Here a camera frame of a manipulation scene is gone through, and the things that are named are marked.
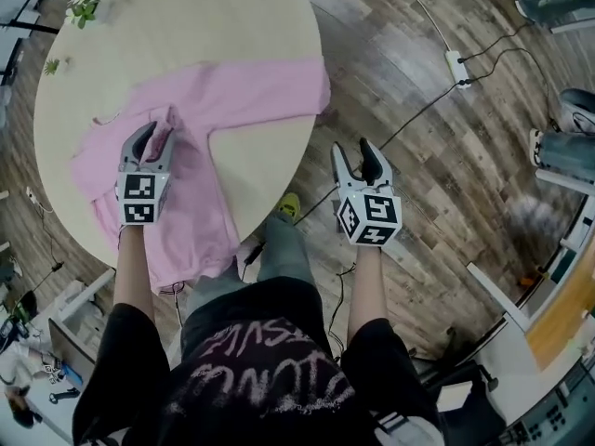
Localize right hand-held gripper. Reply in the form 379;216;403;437
330;137;404;249

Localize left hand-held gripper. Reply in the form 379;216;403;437
113;120;178;227

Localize pink printed sweatshirt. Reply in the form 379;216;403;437
69;56;334;295

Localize person's left forearm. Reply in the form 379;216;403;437
113;224;157;324

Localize person's right forearm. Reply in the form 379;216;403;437
347;244;390;343

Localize person's black printed t-shirt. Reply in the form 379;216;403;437
72;276;443;446

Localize yellow-green sneaker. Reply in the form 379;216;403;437
273;191;302;225

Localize person's grey jeans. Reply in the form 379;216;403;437
183;211;320;315

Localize white power strip black plugs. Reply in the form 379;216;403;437
444;49;473;91

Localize dark brown table white legs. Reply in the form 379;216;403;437
46;267;116;380

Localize white flower potted plant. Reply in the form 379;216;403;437
63;0;103;30

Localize black office chair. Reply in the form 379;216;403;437
417;359;509;436

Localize black cable with adapter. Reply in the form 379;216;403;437
33;201;65;271

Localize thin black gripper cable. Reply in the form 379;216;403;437
327;262;358;357

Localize thin white cable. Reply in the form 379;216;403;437
388;0;452;53

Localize black metal frame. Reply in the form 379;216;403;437
0;20;62;35

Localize black power cable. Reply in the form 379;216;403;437
459;20;559;129

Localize wooden desk white frame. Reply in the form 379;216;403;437
467;230;595;371

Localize white shoulder strap with buckle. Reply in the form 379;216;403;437
371;411;443;446

